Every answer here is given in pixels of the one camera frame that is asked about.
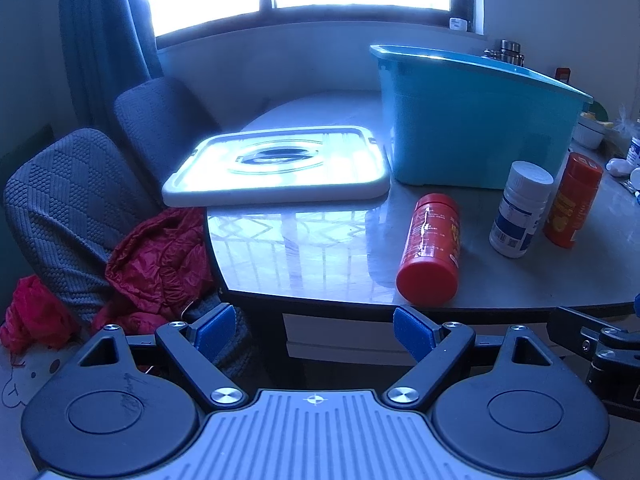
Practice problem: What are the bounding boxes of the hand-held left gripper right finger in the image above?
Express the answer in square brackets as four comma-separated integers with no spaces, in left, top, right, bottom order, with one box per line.
[384,305,564,408]

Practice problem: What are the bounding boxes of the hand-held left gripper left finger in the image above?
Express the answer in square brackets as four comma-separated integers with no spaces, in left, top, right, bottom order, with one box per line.
[75,304,249,407]

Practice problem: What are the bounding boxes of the red bottle with red cap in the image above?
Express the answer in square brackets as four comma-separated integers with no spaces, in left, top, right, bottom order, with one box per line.
[395,193,461,307]

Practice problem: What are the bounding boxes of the orange bottle with yellow print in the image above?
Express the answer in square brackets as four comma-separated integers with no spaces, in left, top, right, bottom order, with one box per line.
[542,152,605,250]

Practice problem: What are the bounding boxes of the white bottle with blue label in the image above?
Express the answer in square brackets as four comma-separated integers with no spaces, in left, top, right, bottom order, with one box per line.
[488,160,555,260]

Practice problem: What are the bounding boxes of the white storage bin lid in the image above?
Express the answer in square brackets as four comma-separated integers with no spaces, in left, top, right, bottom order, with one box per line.
[161,125,392,209]

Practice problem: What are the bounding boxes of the blue plastic storage bin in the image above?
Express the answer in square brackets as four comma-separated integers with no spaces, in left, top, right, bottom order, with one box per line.
[369,44,595,191]

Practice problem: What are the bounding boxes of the red puffer jacket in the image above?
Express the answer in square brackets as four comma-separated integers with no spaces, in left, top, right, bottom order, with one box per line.
[92,207,222,337]

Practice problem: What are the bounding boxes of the white ribbed bowl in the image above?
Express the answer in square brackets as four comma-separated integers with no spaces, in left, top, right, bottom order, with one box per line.
[574,112,609,150]

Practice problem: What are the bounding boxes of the red crumpled cloth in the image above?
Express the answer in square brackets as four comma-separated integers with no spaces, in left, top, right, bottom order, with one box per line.
[0,274,84,357]

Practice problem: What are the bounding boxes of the clear plastic bag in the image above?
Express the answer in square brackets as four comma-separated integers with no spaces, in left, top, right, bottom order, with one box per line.
[612,104,640,142]

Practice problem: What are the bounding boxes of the white cartoon printed cloth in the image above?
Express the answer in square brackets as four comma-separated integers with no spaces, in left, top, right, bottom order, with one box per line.
[0,344,82,432]

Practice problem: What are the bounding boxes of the grey knit covered chair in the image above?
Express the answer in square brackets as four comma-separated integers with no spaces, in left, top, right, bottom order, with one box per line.
[2,128,262,379]
[113,77,224,207]

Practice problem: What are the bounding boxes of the steel thermos flask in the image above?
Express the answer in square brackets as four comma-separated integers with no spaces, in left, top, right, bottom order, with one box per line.
[497,38,526,67]

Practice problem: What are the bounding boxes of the blue curtain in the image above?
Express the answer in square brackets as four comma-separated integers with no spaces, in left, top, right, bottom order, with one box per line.
[57,0,167,137]

